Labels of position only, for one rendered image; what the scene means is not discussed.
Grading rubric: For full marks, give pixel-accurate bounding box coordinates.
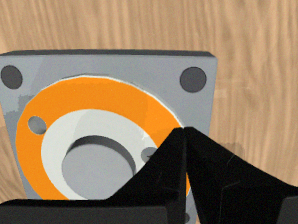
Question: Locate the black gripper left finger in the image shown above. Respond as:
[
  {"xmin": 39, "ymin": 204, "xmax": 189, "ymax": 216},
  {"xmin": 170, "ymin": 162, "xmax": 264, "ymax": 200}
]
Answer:
[{"xmin": 0, "ymin": 127, "xmax": 188, "ymax": 224}]

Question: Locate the grey square base plate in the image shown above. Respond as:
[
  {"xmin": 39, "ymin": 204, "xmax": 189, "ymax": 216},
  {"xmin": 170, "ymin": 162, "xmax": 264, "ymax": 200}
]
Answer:
[{"xmin": 0, "ymin": 48, "xmax": 218, "ymax": 200}]

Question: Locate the orange round plate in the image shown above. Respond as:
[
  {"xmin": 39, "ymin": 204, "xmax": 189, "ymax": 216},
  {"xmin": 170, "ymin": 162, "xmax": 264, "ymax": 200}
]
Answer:
[{"xmin": 15, "ymin": 73, "xmax": 185, "ymax": 200}]

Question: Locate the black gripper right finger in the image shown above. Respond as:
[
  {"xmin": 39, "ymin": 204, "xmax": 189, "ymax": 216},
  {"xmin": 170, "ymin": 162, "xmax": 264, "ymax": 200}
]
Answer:
[{"xmin": 184, "ymin": 127, "xmax": 298, "ymax": 224}]

